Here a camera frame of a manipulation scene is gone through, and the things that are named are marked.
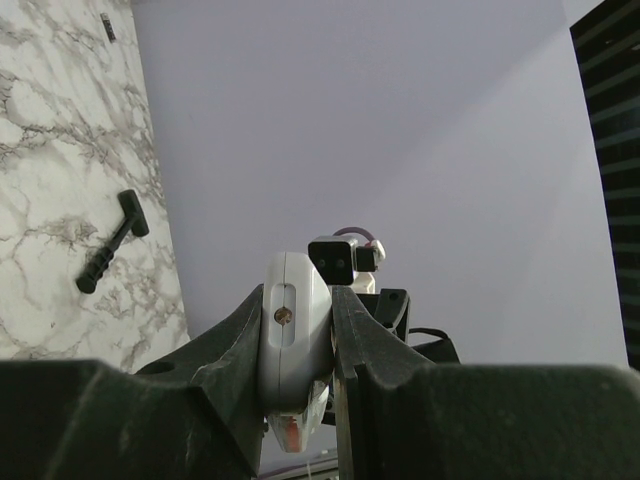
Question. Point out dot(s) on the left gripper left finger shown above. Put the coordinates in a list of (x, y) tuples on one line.
[(192, 414)]

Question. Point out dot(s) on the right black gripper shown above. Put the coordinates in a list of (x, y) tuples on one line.
[(391, 309)]

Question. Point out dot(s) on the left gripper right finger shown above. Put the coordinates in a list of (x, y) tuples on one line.
[(400, 416)]

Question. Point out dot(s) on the white remote control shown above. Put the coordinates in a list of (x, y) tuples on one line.
[(296, 356)]

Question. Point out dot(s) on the small grey battery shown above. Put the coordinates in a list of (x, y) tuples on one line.
[(108, 27)]

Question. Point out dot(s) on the black T-handle tool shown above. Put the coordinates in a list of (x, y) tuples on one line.
[(134, 222)]

